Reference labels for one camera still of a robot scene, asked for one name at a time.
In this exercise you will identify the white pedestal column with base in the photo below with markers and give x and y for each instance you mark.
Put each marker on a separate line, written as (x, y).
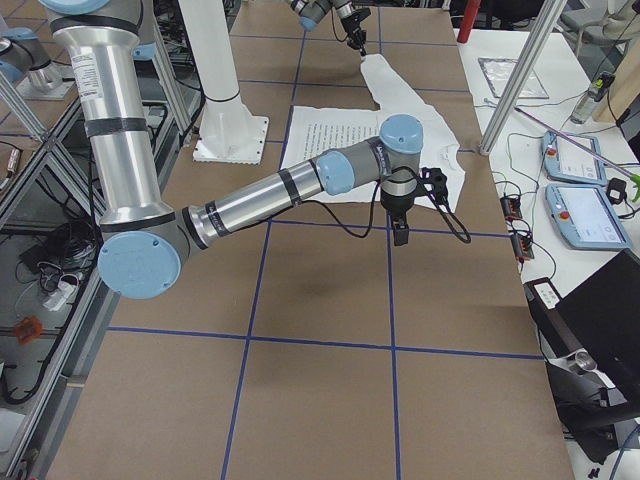
(228, 132)

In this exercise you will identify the black orange adapter box upper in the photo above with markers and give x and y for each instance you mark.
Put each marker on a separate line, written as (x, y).
(511, 208)

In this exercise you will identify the black laptop computer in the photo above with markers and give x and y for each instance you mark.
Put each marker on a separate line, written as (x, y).
(601, 316)

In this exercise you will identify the white long-sleeve printed shirt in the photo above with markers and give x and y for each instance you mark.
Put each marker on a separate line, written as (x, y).
(316, 130)

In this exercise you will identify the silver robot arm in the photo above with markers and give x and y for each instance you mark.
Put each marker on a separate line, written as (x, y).
(150, 235)
(311, 13)

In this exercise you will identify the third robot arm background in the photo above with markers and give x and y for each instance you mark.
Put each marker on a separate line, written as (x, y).
(28, 66)

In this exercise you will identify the purple green grabber stick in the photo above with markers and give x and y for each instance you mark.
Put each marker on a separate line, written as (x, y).
(634, 178)

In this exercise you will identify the blue teach pendant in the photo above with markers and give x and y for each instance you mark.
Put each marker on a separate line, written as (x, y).
(564, 162)
(584, 218)

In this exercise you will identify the aluminium frame post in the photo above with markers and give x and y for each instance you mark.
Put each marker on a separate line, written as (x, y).
(536, 40)

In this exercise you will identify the black orange adapter box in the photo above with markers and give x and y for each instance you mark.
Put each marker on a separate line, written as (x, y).
(511, 208)
(522, 247)

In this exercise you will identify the clear plastic water bottle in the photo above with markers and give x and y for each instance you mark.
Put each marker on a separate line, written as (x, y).
(598, 88)

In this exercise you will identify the black orange adapter box lower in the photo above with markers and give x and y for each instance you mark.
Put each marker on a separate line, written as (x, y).
(522, 247)

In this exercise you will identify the lower blue teach pendant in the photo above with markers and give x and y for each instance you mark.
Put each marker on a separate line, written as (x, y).
(584, 218)

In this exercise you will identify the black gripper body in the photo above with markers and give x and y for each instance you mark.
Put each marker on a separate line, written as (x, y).
(353, 23)
(397, 204)

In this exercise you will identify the upper blue teach pendant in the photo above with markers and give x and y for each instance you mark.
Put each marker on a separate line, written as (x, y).
(564, 162)

